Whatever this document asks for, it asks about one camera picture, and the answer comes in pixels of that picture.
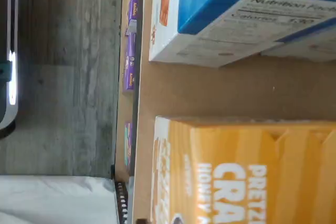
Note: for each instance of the purple Annie's box brown picture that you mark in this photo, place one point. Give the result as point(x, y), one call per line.
point(129, 64)

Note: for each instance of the wooden shelf board with cracker boxes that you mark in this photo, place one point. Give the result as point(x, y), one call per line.
point(223, 93)

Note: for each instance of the purple Annie's box teal label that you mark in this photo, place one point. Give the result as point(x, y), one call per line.
point(127, 145)

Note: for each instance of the blue and white cracker box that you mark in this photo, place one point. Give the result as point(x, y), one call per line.
point(210, 11)

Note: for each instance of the purple Annie's box orange label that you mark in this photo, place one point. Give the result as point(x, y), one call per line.
point(132, 3)

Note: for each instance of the yellow and white pretzel box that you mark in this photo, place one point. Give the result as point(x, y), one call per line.
point(236, 176)

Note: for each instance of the white box behind blue box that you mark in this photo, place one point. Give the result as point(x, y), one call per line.
point(309, 45)

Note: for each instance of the teal metal base frame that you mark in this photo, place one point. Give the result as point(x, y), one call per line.
point(5, 70)

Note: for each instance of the dark grey robot base plate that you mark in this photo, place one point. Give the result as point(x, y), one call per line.
point(4, 24)

